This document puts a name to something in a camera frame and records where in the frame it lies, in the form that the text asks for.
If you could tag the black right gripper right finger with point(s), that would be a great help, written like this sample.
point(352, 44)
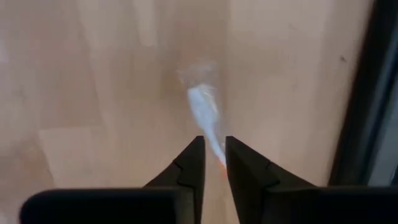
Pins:
point(248, 177)

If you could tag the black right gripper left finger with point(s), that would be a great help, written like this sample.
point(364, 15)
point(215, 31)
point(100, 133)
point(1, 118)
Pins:
point(191, 174)

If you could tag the orange toothbrush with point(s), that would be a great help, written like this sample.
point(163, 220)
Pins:
point(203, 109)

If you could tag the black aluminium table frame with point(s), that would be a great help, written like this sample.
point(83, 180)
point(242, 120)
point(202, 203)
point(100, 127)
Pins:
point(363, 109)

